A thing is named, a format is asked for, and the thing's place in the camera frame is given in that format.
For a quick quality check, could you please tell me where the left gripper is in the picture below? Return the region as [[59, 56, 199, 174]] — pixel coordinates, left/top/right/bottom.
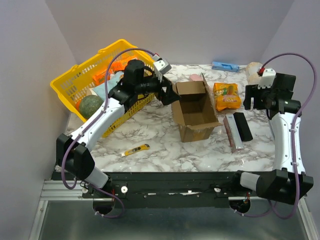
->
[[135, 71, 182, 106]]

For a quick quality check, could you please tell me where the brown cardboard express box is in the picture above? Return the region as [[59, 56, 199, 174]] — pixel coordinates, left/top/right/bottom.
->
[[171, 76, 222, 143]]

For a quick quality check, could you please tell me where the pink rounded item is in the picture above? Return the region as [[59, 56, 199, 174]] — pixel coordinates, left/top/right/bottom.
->
[[189, 74, 203, 82]]

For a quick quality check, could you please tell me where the black rectangular case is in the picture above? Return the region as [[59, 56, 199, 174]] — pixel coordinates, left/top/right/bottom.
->
[[233, 112, 253, 142]]

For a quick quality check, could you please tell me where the silver foil packet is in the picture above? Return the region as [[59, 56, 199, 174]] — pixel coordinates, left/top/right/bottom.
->
[[223, 113, 244, 153]]

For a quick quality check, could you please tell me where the yellow utility knife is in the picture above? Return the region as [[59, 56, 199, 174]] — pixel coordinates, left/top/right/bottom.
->
[[120, 144, 150, 158]]

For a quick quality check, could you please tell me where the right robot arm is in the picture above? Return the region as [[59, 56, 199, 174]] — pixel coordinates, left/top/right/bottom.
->
[[230, 68, 314, 205]]

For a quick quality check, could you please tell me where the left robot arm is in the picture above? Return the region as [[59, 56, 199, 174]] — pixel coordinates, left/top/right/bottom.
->
[[56, 58, 181, 198]]

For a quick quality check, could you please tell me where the blue box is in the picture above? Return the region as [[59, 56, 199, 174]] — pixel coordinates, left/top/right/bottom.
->
[[211, 61, 240, 73]]

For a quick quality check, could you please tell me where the orange barcode box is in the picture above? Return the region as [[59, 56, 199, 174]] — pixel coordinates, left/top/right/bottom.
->
[[110, 56, 138, 74]]

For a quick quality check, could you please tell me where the orange candy box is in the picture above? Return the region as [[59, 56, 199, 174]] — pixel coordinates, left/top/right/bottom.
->
[[92, 68, 114, 86]]

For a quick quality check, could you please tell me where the beige paper bag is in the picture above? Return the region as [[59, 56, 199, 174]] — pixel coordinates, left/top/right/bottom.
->
[[245, 62, 262, 85]]

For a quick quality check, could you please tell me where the orange snack bag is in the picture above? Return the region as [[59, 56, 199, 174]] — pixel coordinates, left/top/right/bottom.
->
[[213, 82, 242, 112]]

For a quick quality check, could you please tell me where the light blue chips bag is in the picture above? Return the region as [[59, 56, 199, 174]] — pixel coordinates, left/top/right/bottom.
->
[[92, 71, 124, 100]]

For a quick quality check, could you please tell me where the green melon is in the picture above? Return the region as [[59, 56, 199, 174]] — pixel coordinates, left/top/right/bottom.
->
[[78, 95, 104, 120]]

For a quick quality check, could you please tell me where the yellow plastic basket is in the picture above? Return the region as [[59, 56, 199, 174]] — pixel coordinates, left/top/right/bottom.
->
[[50, 39, 154, 138]]

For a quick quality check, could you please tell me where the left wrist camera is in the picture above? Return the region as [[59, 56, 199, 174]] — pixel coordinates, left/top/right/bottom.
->
[[153, 59, 172, 82]]

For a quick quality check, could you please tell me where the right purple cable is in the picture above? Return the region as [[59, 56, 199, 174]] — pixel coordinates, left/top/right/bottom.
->
[[233, 52, 316, 220]]

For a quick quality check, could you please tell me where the purple cable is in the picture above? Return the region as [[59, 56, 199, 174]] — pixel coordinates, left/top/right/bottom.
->
[[61, 48, 161, 219], [233, 52, 316, 220]]

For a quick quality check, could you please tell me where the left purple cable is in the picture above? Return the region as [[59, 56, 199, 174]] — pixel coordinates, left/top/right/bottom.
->
[[61, 48, 161, 219]]

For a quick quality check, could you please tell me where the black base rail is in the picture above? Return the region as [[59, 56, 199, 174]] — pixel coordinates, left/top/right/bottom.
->
[[51, 171, 273, 210]]

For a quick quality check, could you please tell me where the aluminium frame rail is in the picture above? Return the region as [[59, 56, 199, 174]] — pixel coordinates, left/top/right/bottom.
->
[[39, 179, 96, 201]]

